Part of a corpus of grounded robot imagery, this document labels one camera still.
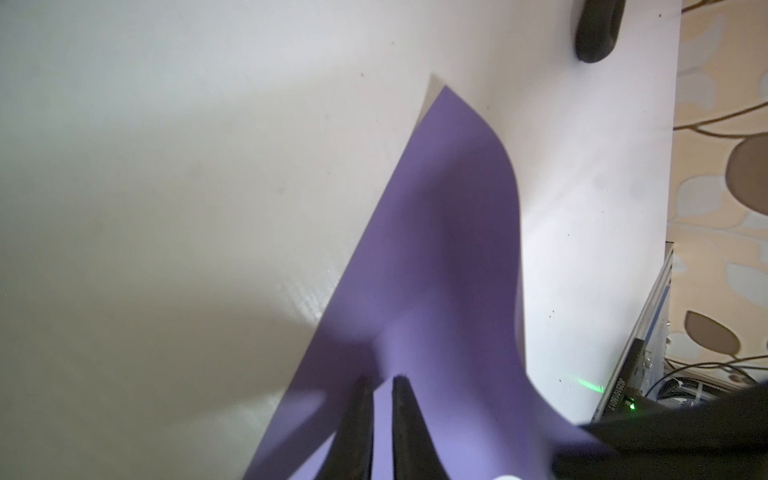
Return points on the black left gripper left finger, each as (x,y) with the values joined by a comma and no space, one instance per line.
(350,455)

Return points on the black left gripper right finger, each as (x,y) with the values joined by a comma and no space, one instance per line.
(413,452)

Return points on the purple square paper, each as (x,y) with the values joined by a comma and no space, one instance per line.
(432,292)

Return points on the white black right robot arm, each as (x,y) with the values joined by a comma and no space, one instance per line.
(724,439)

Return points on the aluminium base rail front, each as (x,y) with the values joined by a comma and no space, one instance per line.
(642,361)

